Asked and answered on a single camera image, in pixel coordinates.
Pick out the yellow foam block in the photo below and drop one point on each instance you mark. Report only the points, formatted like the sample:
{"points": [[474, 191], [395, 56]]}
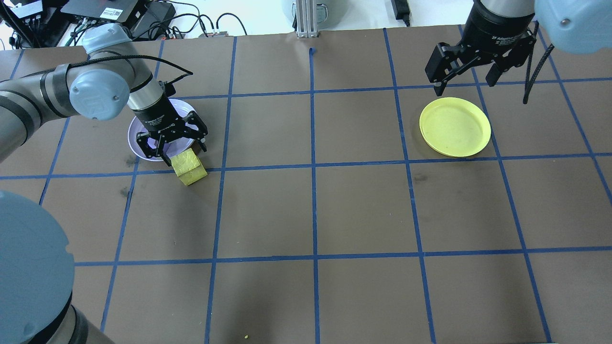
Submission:
{"points": [[191, 168]]}

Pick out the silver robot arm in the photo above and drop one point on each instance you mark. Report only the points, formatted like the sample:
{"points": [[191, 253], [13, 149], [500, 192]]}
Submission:
{"points": [[100, 93], [573, 24]]}

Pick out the purple round plate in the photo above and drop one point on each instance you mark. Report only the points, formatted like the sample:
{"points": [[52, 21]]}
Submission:
{"points": [[180, 107]]}

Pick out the yellow round plate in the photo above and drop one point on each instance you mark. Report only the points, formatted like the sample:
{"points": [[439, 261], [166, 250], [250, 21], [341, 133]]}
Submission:
{"points": [[455, 127]]}

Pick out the black power adapter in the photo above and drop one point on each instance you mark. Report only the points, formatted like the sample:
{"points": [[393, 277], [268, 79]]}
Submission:
{"points": [[400, 9], [155, 14]]}

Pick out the black USB hub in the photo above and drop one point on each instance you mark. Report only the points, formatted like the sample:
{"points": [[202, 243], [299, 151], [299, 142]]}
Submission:
{"points": [[215, 33]]}

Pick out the black electronics box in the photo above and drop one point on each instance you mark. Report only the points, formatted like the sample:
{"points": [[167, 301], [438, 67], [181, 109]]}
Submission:
{"points": [[24, 9]]}

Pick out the aluminium profile post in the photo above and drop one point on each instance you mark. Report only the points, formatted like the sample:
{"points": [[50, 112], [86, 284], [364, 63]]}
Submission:
{"points": [[306, 19]]}

